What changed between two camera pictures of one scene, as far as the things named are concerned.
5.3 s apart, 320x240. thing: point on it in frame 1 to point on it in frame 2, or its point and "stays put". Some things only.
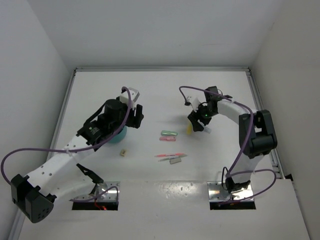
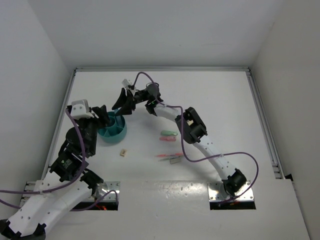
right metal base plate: (217, 193) stays put
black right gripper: (194, 116) to (127, 105)
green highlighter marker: (168, 133) stays put
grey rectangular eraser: (175, 161) stays put
